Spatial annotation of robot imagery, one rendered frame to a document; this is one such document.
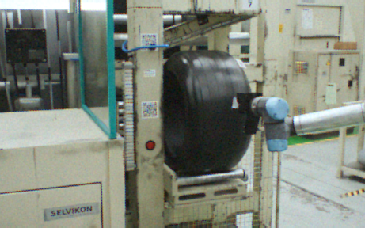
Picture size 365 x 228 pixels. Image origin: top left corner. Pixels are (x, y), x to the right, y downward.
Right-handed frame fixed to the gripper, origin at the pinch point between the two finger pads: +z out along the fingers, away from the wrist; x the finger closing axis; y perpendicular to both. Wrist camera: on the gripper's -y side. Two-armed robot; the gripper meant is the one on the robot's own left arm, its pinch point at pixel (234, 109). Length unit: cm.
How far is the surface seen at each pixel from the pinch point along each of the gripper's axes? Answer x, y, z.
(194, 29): -5, 39, 57
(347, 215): -176, -107, 143
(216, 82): 6.1, 11.2, 4.5
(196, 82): 14.4, 11.4, 5.9
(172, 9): 11, 47, 42
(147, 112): 31.6, -1.2, 21.2
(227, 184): -3.9, -35.7, 16.5
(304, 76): -305, 11, 389
